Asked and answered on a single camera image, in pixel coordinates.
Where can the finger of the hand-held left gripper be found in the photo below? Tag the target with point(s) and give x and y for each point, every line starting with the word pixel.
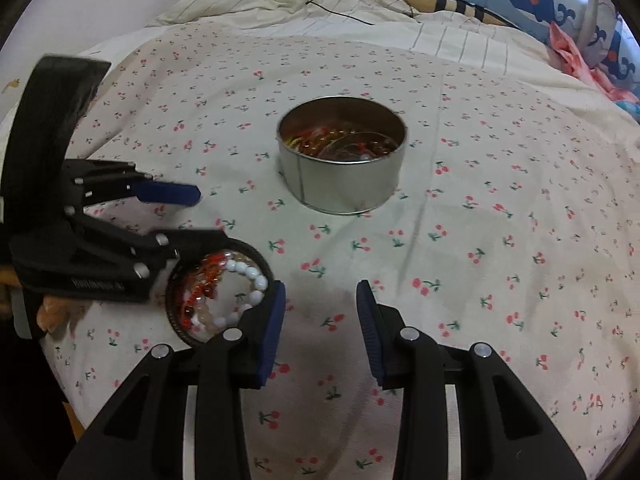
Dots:
pixel 165 191
pixel 150 252

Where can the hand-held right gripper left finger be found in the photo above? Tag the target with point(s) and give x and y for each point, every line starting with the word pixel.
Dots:
pixel 270 330

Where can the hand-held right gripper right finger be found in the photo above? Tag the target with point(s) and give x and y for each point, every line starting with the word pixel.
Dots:
pixel 370 330

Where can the black thin bangle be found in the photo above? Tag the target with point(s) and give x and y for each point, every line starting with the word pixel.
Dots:
pixel 172 310

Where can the round silver metal tin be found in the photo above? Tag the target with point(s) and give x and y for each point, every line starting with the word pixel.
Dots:
pixel 340 180

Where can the person's left hand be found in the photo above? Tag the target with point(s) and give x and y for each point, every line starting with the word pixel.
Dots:
pixel 57 312

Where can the cherry print bed sheet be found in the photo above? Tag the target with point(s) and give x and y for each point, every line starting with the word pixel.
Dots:
pixel 450 240

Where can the white striped quilt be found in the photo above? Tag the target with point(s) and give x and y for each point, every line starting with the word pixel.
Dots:
pixel 450 30

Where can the yellow black striped pillow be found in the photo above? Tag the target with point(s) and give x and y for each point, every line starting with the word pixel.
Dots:
pixel 460 7

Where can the pink cloth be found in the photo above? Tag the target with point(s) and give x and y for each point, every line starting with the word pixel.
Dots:
pixel 575 55

